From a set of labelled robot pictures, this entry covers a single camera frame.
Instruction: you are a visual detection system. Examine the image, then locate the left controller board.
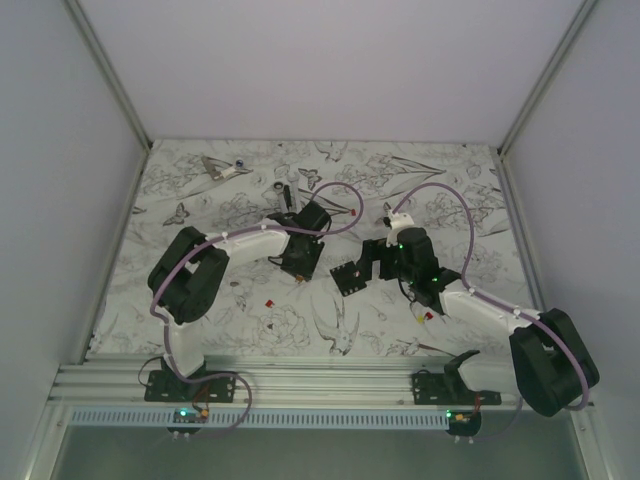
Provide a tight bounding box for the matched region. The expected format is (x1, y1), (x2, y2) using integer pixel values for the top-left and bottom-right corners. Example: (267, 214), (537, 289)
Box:
(173, 407), (208, 425)

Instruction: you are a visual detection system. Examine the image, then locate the white slotted cable duct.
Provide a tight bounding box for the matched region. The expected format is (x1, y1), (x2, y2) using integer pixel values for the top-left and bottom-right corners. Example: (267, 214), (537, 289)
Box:
(68, 406), (448, 431)

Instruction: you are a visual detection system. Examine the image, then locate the aluminium rail frame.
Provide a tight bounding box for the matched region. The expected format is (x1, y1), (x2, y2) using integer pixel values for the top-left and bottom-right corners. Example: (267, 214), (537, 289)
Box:
(47, 355), (596, 409)

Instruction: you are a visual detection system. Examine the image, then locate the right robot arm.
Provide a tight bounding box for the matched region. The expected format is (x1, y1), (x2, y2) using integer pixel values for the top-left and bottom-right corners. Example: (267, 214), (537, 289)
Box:
(356, 227), (600, 417)

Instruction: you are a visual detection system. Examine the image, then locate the silver ratchet wrench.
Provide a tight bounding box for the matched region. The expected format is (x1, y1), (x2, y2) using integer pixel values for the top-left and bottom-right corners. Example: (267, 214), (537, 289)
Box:
(272, 181), (295, 213)

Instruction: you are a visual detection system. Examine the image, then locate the right controller board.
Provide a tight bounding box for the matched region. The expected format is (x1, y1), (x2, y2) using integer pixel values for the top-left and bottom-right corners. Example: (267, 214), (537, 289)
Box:
(446, 410), (482, 437)

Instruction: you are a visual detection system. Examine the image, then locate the purple cable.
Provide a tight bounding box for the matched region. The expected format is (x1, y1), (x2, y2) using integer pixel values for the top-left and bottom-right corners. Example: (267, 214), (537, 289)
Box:
(387, 183), (591, 444)
(149, 182), (364, 439)

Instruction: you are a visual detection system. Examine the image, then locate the black fuse box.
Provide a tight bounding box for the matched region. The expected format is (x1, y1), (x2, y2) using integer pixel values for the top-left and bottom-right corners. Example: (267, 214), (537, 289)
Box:
(330, 261), (366, 297)

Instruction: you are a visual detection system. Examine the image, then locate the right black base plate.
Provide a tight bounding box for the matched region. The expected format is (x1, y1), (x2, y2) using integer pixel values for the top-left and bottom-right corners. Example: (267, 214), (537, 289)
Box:
(410, 369), (502, 406)

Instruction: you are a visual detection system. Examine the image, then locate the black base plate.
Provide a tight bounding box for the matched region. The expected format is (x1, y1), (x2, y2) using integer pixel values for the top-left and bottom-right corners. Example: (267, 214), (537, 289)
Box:
(144, 359), (236, 404)
(410, 369), (502, 406)

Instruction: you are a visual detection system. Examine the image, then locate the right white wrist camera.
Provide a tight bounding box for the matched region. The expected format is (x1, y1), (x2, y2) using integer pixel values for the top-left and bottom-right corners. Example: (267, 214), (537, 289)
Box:
(383, 211), (414, 236)

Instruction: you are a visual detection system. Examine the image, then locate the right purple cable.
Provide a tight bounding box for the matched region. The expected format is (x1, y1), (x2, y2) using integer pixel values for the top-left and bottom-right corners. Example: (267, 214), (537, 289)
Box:
(387, 183), (591, 444)

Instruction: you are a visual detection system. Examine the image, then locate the floral patterned mat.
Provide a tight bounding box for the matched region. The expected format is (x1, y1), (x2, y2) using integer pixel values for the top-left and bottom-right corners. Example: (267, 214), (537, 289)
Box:
(89, 139), (532, 357)

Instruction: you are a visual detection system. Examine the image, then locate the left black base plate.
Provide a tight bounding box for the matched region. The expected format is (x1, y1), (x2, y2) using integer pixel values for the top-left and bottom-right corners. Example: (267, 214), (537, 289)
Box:
(144, 359), (236, 404)

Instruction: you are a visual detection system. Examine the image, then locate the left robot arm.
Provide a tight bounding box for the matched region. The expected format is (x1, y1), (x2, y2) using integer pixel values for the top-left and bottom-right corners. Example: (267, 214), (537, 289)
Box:
(147, 201), (331, 402)

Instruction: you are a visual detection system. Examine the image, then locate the controller board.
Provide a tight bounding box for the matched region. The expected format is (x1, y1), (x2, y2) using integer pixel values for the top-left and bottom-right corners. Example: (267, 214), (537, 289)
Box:
(173, 407), (208, 425)
(446, 410), (482, 437)

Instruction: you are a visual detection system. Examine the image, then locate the yellow and red fuse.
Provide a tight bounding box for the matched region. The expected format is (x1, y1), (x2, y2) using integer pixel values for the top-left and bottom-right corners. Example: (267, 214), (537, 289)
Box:
(416, 312), (433, 324)

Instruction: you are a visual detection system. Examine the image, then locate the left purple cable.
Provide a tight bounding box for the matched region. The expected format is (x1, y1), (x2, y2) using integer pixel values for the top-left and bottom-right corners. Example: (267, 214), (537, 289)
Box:
(149, 182), (364, 439)

